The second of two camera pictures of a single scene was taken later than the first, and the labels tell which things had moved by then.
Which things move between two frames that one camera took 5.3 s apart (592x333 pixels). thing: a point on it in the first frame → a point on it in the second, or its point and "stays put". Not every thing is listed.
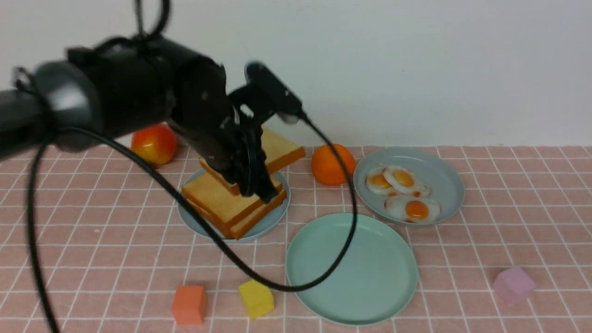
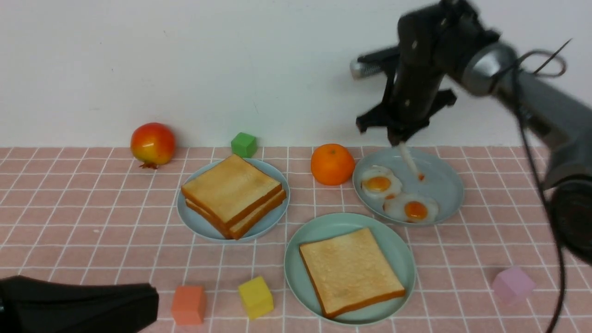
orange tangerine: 326,168 stays put
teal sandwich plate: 374,283 stays put
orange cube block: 189,304 stays put
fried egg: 413,209 stays put
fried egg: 402,180 → 419,175
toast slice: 277,151 → 349,272
